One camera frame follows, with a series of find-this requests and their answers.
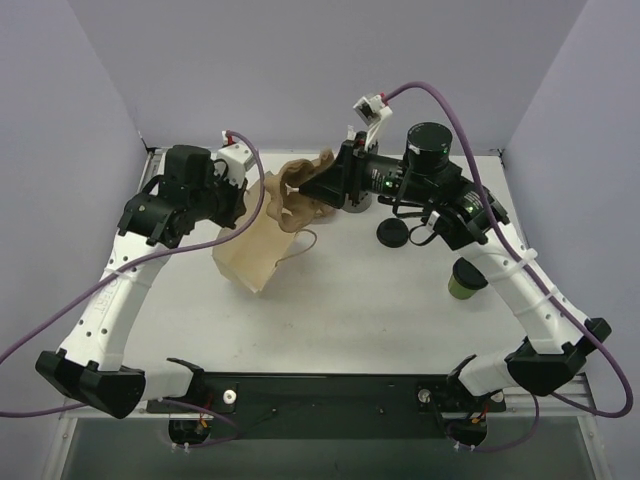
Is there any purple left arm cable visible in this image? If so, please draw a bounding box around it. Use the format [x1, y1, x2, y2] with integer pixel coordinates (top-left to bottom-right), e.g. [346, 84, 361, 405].
[0, 130, 266, 449]

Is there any green paper coffee cup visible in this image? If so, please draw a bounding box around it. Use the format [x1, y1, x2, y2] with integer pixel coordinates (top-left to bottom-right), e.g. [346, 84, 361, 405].
[447, 277, 485, 300]

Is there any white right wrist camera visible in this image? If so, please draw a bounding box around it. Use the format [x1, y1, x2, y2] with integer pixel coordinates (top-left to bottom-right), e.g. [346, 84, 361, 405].
[353, 93, 393, 152]

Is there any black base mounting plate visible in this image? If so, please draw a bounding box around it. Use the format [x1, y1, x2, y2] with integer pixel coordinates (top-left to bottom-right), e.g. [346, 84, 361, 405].
[146, 372, 506, 440]

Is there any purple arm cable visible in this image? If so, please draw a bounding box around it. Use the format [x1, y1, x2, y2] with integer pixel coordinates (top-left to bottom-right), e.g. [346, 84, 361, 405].
[384, 81, 635, 454]
[0, 130, 266, 449]

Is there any black plastic cup lid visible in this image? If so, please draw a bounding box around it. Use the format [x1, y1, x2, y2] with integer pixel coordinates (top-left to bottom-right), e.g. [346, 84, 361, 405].
[452, 258, 488, 291]

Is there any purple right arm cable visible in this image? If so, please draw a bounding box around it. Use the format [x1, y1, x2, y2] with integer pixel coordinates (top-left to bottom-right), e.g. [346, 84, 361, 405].
[384, 81, 635, 454]

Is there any aluminium frame rail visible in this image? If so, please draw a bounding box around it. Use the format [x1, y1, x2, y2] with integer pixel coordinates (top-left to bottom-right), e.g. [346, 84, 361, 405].
[54, 370, 587, 419]

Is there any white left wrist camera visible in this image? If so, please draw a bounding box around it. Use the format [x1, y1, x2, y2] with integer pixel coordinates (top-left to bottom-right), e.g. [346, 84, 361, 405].
[212, 130, 255, 188]

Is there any brown paper takeout bag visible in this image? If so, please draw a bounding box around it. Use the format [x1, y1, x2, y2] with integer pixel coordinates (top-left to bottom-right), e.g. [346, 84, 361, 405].
[212, 192, 317, 295]

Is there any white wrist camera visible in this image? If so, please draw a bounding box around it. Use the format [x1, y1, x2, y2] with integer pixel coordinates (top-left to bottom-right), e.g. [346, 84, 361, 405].
[353, 93, 393, 152]
[212, 130, 255, 188]

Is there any stack of black lids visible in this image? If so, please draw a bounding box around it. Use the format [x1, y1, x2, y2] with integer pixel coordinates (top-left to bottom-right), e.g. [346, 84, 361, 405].
[376, 218, 409, 248]

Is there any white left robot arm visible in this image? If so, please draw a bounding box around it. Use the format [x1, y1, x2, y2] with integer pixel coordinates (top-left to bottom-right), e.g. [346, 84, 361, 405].
[35, 143, 255, 419]

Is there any grey cylindrical straw holder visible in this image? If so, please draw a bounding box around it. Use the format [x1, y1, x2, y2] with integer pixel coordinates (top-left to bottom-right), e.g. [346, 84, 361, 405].
[343, 192, 372, 214]

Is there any single brown pulp carrier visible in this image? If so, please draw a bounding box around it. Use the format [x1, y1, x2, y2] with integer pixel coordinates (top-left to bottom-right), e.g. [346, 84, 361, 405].
[265, 149, 336, 233]

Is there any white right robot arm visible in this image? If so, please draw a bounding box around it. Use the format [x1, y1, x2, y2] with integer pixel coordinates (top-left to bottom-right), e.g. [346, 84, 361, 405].
[299, 122, 611, 397]

